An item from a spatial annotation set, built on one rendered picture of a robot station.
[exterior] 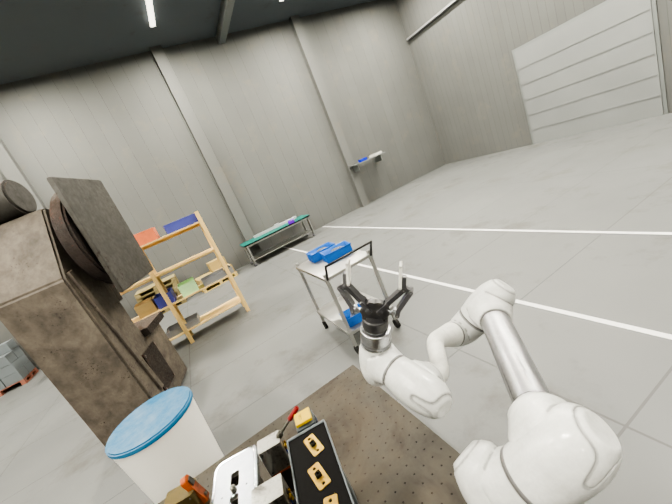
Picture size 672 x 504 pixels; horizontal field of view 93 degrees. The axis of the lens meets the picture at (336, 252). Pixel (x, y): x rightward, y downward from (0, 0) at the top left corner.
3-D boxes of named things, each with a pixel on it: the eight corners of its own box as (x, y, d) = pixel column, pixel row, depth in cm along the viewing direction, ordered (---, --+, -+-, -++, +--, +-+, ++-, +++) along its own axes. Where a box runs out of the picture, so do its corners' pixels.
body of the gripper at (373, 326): (362, 316, 96) (361, 291, 92) (391, 319, 94) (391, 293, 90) (358, 334, 90) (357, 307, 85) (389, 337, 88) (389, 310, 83)
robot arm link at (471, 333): (433, 331, 136) (452, 308, 130) (454, 325, 148) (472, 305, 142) (456, 356, 128) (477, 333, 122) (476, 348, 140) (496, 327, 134)
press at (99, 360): (117, 400, 467) (-18, 212, 390) (208, 349, 512) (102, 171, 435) (85, 477, 327) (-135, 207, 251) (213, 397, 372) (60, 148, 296)
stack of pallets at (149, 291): (188, 295, 946) (174, 272, 927) (188, 301, 879) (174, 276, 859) (150, 314, 908) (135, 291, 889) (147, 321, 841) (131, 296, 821)
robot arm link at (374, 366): (375, 324, 101) (408, 346, 92) (376, 359, 109) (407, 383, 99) (350, 341, 95) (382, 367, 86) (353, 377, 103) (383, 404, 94)
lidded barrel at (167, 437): (225, 439, 296) (185, 375, 277) (245, 481, 244) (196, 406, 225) (158, 493, 268) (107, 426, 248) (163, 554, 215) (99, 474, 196)
